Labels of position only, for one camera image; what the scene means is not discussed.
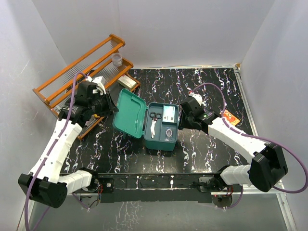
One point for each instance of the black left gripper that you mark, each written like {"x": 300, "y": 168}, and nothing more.
{"x": 110, "y": 102}

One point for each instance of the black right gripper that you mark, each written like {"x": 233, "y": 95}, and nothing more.
{"x": 182, "y": 124}

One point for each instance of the light blue sachet packet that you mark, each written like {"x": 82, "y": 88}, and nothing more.
{"x": 169, "y": 114}

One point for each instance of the green medicine kit box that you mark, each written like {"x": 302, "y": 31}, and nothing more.
{"x": 131, "y": 118}

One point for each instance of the black handled scissors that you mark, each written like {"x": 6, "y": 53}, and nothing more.
{"x": 155, "y": 117}

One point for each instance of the teal divider tray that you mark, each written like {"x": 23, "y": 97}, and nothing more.
{"x": 159, "y": 142}

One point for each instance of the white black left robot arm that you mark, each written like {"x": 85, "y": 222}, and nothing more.
{"x": 43, "y": 183}

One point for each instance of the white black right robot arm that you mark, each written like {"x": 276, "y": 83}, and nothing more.
{"x": 266, "y": 164}

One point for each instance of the orange wooden shelf rack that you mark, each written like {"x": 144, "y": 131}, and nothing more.
{"x": 97, "y": 62}

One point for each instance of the clear plastic cup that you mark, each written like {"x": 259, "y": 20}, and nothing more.
{"x": 117, "y": 59}

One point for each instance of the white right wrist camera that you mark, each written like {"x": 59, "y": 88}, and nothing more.
{"x": 198, "y": 97}

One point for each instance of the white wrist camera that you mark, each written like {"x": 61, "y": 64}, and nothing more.
{"x": 100, "y": 88}
{"x": 198, "y": 97}

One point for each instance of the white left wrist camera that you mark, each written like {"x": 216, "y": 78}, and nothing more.
{"x": 100, "y": 88}

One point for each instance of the black front mounting rail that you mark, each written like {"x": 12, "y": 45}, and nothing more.
{"x": 161, "y": 187}

